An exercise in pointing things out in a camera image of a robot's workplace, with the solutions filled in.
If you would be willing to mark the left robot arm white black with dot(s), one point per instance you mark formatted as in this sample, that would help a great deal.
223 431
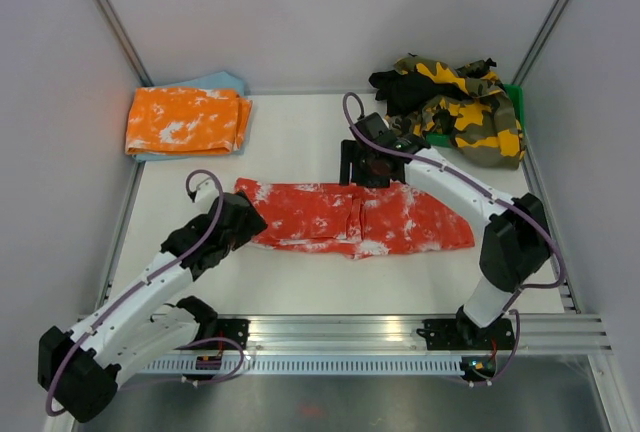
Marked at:
82 368

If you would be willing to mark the white slotted cable duct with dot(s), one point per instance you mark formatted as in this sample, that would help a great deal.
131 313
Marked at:
329 365

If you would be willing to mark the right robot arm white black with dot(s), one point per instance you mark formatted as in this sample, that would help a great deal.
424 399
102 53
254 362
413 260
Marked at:
512 231

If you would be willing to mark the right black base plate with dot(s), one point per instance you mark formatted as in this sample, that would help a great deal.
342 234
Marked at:
460 334

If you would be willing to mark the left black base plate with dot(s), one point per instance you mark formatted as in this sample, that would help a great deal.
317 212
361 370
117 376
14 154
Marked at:
234 329

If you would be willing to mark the black trousers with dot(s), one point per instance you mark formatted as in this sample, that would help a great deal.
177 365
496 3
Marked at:
404 94

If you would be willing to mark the red white tie-dye trousers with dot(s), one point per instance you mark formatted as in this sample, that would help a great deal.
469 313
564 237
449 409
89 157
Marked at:
354 221

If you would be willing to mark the camouflage yellow green trousers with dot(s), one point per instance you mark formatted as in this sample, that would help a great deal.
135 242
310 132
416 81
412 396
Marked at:
476 114

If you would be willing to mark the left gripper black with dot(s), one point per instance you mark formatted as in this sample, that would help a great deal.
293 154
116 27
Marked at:
251 226

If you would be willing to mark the corner aluminium post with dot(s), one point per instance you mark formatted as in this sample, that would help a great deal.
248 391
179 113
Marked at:
541 38
123 40

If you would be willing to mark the left corner aluminium post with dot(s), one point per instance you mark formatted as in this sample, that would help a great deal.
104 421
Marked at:
123 40

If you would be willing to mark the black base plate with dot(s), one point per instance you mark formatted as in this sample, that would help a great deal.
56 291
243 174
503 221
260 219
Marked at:
234 329
460 334

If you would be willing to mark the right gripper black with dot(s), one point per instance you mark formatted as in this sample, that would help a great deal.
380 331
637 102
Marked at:
350 153

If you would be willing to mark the aluminium front rail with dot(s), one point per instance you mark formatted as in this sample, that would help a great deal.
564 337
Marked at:
277 334

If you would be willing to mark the folded light blue trousers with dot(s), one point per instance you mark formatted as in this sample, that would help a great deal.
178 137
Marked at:
220 81

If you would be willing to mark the folded orange tie-dye trousers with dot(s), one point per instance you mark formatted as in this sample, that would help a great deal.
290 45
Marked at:
185 119

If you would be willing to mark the right corner aluminium post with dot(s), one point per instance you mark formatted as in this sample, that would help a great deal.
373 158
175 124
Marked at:
541 38

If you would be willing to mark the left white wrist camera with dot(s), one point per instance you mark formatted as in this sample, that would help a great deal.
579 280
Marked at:
205 194

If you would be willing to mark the green plastic bin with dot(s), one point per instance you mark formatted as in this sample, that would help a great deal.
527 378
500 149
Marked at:
515 94

